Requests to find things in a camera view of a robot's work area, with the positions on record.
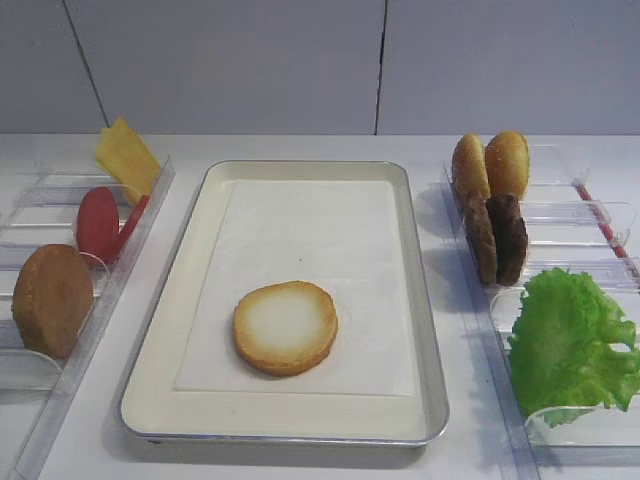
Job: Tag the right dark meat patty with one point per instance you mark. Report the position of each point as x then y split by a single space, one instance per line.
510 236

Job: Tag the green lettuce leaf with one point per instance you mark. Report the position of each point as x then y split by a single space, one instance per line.
571 346

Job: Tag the red tomato slice leaning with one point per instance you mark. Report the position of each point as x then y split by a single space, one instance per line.
126 231

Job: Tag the white paper tray liner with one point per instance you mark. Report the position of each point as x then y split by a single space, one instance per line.
342 236

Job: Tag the cream metal baking tray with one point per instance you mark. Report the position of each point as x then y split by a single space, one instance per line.
152 405

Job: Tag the left top bun upright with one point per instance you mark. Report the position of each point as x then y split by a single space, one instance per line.
468 167

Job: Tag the yellow cheese slice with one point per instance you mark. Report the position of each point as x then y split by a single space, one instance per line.
123 154

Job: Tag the right clear acrylic rack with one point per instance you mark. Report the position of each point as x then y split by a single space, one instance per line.
570 229

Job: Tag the clear acrylic rack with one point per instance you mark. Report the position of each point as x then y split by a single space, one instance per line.
570 229
36 389

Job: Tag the left brown meat patty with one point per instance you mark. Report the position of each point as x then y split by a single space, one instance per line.
479 232

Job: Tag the left clear acrylic rack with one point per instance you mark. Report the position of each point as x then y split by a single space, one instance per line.
36 389

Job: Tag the toasted bottom bun slice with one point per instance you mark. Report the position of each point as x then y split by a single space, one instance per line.
285 329

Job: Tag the red tomato slice upright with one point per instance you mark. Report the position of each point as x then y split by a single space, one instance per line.
97 224

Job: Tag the brown bun in left rack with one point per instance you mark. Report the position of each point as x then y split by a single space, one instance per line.
51 298

